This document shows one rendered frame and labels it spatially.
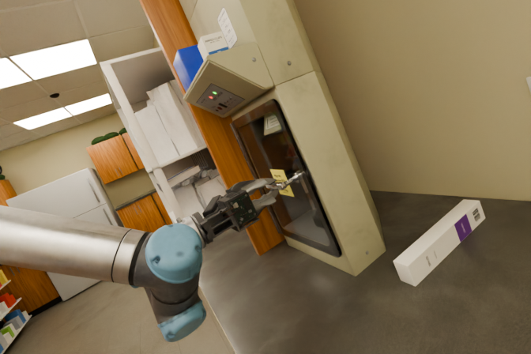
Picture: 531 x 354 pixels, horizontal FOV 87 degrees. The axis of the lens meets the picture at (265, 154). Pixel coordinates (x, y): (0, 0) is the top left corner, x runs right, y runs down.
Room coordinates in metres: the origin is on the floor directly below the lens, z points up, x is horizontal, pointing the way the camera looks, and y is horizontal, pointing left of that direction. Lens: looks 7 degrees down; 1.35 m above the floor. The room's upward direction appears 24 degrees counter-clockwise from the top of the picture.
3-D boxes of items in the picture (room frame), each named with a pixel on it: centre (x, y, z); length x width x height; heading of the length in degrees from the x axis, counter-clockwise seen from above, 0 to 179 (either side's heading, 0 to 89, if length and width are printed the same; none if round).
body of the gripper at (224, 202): (0.59, 0.13, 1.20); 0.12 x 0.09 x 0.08; 114
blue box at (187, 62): (0.79, 0.07, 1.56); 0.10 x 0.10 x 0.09; 24
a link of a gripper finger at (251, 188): (0.64, 0.04, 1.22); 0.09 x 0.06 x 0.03; 114
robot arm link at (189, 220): (0.56, 0.21, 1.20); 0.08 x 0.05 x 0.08; 24
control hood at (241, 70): (0.72, 0.04, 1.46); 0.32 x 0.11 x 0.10; 24
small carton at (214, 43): (0.65, 0.01, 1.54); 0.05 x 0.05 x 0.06; 21
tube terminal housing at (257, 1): (0.79, -0.13, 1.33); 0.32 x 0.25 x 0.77; 24
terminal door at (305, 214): (0.74, -0.01, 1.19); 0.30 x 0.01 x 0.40; 24
